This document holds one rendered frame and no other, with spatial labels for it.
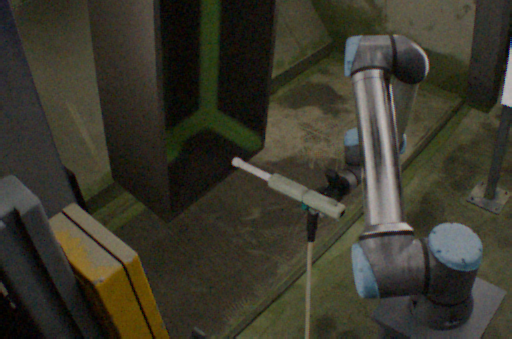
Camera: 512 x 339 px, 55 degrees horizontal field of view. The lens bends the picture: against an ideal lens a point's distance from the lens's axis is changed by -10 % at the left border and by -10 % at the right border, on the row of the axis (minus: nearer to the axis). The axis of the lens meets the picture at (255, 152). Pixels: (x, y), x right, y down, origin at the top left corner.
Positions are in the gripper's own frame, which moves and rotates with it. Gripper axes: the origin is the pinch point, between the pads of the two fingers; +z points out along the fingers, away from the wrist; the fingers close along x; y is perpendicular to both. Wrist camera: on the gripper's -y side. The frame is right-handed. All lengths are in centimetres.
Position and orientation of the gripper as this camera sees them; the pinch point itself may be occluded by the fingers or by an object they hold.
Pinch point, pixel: (311, 207)
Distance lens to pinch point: 188.8
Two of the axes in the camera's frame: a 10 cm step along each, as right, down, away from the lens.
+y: -0.1, 8.4, 5.4
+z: -6.4, 4.1, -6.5
